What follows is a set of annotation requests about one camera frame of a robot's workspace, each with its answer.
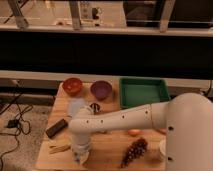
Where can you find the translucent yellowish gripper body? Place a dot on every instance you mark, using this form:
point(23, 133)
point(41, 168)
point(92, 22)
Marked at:
point(81, 158)

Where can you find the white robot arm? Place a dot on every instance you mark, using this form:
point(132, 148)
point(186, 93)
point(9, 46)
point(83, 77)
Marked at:
point(187, 120)

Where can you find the yellow banana bunch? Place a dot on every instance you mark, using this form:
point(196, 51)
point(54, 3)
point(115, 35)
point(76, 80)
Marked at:
point(55, 148)

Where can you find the black rectangular block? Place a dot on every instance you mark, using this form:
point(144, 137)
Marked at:
point(56, 128)

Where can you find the light blue plate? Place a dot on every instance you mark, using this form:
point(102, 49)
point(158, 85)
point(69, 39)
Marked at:
point(75, 105)

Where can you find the dark grape bunch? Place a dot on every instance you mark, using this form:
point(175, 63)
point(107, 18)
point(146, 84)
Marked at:
point(134, 151)

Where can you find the orange apple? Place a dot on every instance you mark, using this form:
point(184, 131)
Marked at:
point(134, 132)

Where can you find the purple bowl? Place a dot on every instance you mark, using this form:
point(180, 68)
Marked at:
point(101, 89)

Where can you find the red bowl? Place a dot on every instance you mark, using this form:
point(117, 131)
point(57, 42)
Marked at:
point(72, 86)

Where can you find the black power adapter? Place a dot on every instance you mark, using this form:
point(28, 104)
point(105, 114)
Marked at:
point(12, 123)

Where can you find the white round lid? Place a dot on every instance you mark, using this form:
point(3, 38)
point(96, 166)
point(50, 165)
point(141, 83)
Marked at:
point(162, 150)

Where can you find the green plastic tray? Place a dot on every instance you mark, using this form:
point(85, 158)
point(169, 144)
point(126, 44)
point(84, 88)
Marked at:
point(135, 92)

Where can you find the orange carrot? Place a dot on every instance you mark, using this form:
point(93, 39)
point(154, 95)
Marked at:
point(162, 131)

